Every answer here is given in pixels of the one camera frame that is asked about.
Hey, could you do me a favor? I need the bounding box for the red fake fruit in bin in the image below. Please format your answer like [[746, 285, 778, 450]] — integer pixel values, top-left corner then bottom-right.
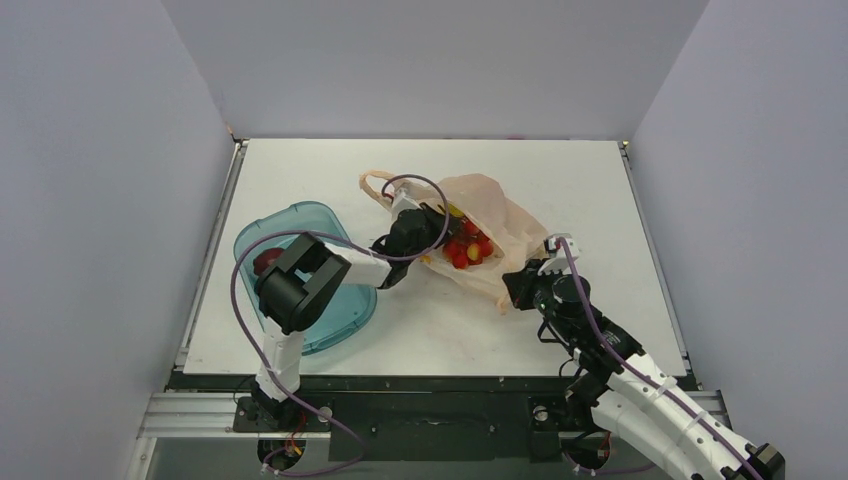
[[252, 247, 285, 277]]

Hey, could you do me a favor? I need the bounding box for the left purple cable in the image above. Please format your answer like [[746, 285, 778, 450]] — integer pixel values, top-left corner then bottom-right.
[[229, 174, 453, 412]]

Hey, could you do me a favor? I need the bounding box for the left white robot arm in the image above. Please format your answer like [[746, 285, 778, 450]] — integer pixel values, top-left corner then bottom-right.
[[251, 204, 460, 430]]

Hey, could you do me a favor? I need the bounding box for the purple cable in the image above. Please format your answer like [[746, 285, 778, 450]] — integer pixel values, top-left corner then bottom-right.
[[553, 237, 770, 480], [229, 174, 453, 412]]

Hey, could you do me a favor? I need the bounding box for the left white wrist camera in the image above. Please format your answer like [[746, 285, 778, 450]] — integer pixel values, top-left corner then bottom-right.
[[390, 188, 420, 220]]

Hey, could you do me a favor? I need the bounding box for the yellow fake fruit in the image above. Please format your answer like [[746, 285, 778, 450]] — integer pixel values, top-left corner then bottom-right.
[[448, 204, 466, 221]]

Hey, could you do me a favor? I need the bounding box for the teal plastic bin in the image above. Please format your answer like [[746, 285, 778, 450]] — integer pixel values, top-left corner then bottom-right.
[[233, 201, 377, 356]]

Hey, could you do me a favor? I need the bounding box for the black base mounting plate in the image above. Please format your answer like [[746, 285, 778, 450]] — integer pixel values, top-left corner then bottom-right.
[[233, 376, 611, 467]]

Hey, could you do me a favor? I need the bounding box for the red fake fruit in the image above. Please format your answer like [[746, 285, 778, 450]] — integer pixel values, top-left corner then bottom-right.
[[252, 247, 285, 277], [442, 217, 495, 270]]

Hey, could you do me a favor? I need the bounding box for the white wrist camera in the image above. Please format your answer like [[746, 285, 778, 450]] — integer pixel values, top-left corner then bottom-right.
[[390, 188, 420, 220], [538, 233, 581, 276]]

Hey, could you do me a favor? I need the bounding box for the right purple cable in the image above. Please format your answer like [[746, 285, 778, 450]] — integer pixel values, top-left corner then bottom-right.
[[553, 237, 770, 480]]

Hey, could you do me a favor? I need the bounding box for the orange plastic bag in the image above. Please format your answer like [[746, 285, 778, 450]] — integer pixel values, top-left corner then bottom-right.
[[358, 170, 549, 313]]

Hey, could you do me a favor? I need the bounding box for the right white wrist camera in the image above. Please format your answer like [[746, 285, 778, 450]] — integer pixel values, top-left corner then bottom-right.
[[538, 233, 581, 276]]

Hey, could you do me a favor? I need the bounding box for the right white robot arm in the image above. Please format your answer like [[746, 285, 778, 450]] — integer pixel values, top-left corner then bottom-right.
[[502, 259, 786, 479]]

